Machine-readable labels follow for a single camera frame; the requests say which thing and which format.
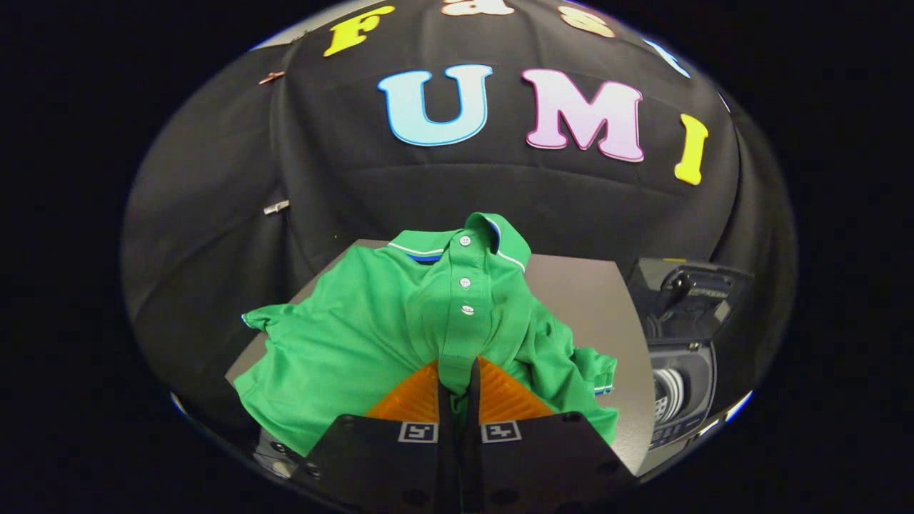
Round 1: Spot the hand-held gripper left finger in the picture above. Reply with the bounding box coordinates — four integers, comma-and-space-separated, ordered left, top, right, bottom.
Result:
306, 361, 462, 514

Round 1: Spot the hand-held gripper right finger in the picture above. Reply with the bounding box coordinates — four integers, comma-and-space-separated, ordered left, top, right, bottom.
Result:
463, 356, 638, 514

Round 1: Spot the green polo shirt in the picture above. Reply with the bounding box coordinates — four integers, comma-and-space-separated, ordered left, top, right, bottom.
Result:
233, 212, 621, 458

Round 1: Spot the grey table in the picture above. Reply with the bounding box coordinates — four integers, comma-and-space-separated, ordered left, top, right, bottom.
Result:
225, 239, 658, 475

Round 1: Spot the black backdrop cloth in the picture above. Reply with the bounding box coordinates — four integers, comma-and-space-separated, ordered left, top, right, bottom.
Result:
121, 0, 797, 429

